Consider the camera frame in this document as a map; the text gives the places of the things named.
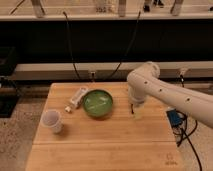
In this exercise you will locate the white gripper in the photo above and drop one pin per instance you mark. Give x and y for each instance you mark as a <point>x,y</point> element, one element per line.
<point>137,112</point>

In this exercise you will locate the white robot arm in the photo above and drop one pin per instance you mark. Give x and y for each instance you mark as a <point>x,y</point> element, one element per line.
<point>144,81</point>

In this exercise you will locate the blue connector box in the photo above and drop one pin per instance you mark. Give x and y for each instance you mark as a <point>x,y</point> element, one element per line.
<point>174,118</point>

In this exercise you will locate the green bowl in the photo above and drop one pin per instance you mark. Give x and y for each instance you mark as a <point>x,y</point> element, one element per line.
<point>97,103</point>

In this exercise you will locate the small white cube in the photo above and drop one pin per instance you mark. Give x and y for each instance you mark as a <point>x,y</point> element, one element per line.
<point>67,109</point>

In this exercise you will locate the white plastic cup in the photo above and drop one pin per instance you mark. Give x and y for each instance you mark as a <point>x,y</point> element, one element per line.
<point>52,119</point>

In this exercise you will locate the black crate at left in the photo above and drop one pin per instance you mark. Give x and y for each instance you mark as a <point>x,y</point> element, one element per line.
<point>8,63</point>

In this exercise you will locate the wall power outlet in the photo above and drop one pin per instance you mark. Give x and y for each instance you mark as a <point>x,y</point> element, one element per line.
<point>92,75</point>

